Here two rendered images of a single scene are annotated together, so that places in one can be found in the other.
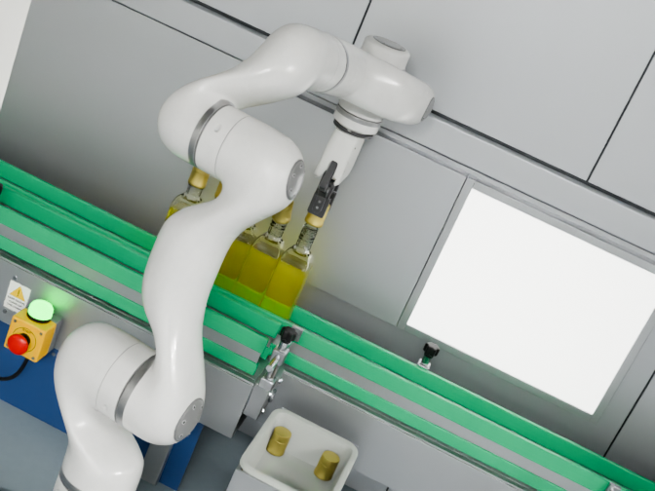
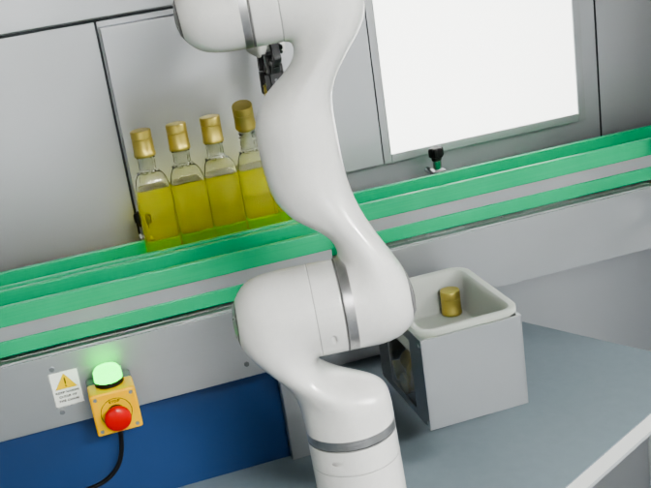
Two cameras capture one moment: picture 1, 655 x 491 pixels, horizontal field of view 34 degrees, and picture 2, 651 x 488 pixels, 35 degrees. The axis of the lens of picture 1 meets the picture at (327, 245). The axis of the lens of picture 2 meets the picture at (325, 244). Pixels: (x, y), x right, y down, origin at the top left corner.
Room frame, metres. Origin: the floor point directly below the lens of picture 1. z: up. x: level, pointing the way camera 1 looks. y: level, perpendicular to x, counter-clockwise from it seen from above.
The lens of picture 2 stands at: (0.21, 0.62, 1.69)
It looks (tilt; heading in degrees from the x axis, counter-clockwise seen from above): 19 degrees down; 339
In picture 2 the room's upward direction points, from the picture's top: 8 degrees counter-clockwise
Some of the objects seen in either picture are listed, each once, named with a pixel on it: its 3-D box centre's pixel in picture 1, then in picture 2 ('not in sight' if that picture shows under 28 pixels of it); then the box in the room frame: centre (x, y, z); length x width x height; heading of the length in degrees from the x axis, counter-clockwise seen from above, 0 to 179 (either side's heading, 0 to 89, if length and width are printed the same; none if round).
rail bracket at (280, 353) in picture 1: (282, 353); not in sight; (1.72, 0.00, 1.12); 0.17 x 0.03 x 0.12; 173
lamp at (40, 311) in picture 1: (41, 310); (107, 373); (1.71, 0.43, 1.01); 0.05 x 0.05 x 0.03
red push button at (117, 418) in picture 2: (19, 342); (117, 415); (1.66, 0.44, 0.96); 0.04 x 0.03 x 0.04; 83
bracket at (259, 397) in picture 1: (265, 392); not in sight; (1.74, 0.00, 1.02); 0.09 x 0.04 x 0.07; 173
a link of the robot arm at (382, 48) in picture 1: (376, 78); not in sight; (1.85, 0.04, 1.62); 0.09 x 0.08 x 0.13; 72
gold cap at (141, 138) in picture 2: (200, 173); (142, 142); (1.88, 0.27, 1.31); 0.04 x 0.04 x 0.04
